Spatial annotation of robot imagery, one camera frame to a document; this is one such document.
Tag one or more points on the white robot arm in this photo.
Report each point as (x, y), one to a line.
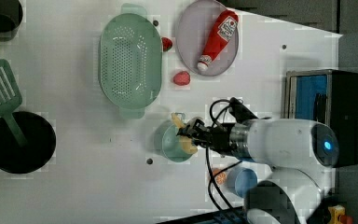
(301, 153)

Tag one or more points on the green perforated colander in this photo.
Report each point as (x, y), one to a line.
(130, 73)

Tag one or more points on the small red strawberry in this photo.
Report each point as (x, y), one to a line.
(166, 43)

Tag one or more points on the large red strawberry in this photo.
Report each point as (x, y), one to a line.
(182, 78)

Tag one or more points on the blue metal frame rail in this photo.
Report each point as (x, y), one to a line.
(226, 216)

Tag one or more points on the red ketchup bottle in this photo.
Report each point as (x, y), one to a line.
(220, 35)

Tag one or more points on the black cylindrical pot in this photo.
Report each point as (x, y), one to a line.
(11, 15)

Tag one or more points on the orange slice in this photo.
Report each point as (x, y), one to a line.
(220, 176)

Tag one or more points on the black frying pan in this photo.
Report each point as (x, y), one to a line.
(41, 143)

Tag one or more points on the lilac round plate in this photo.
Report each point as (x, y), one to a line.
(191, 35)

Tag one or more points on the yellow plush banana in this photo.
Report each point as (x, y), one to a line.
(178, 119)

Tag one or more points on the green slotted spatula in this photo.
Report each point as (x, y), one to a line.
(10, 100)

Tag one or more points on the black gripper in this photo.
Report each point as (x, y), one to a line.
(216, 138)

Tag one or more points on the green mug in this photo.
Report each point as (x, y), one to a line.
(167, 143)

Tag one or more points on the blue cup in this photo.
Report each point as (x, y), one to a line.
(240, 180)

